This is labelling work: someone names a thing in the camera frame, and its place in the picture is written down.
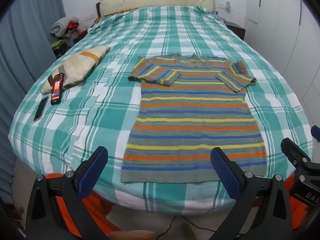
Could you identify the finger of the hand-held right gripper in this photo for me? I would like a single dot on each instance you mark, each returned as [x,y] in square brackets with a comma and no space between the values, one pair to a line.
[295,151]
[316,132]

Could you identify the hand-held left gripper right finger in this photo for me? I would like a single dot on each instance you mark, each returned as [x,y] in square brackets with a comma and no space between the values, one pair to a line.
[226,173]

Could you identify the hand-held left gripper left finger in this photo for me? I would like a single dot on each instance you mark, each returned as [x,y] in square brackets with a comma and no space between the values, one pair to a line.
[92,170]

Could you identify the striped knit sweater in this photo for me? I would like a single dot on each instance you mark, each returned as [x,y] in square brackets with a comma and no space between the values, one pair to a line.
[190,120]

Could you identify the pile of clothes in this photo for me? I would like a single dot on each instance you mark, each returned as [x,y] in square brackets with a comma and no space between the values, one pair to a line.
[66,30]

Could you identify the person's orange pants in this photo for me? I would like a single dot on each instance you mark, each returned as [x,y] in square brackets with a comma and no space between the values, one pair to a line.
[100,212]

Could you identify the teal plaid bed sheet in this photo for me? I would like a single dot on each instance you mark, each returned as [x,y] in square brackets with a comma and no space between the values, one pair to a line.
[100,120]

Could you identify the dark phone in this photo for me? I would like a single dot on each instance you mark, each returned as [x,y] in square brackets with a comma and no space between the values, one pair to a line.
[41,108]

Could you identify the phone with red screen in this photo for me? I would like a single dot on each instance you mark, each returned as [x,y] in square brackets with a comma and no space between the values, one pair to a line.
[57,90]

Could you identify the beige striped pillow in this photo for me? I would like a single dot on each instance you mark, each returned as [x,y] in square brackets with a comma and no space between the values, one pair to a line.
[80,65]

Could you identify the dark nightstand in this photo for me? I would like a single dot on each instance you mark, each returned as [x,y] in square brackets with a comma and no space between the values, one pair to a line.
[236,28]

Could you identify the blue curtain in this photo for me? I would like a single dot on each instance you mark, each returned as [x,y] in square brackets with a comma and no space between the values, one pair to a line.
[25,42]

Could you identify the white wall socket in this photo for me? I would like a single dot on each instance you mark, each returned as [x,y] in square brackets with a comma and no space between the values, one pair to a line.
[89,17]

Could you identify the wall socket with blue plug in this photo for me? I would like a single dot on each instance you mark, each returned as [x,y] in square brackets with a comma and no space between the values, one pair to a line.
[226,6]

